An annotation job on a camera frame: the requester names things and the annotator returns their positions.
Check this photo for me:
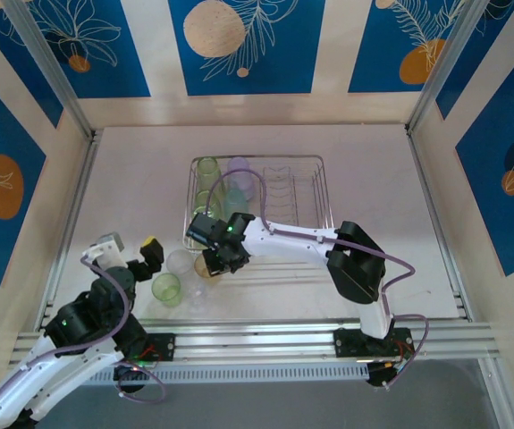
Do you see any small green translucent cup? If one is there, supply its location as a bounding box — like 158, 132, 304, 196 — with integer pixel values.
151, 273, 182, 308

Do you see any amber translucent plastic cup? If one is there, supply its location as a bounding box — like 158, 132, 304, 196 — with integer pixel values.
192, 254, 222, 279

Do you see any teal translucent plastic cup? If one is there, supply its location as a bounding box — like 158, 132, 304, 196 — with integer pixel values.
223, 187, 251, 220

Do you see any purple plastic cup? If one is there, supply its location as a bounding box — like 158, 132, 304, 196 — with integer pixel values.
225, 156, 257, 201

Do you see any metal wire dish rack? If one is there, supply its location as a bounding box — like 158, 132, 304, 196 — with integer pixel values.
182, 154, 336, 252

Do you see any black connector box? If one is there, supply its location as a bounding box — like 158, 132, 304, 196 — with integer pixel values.
366, 360, 403, 391
112, 362, 150, 394

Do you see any aluminium mounting beam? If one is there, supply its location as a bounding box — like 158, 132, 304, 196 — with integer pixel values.
8, 319, 506, 371

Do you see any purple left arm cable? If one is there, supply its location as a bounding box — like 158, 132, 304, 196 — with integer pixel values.
0, 255, 168, 406

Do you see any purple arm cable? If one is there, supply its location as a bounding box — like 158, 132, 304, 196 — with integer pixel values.
206, 168, 430, 391
0, 255, 168, 406

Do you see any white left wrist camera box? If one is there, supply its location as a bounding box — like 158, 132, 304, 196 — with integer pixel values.
81, 231, 127, 269

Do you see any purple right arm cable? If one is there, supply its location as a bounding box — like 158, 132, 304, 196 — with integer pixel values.
206, 168, 430, 391

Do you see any white slotted cable duct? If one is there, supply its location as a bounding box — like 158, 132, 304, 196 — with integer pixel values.
81, 362, 370, 388

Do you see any aluminium frame post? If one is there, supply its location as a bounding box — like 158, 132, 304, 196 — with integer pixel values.
406, 0, 493, 134
4, 0, 101, 142

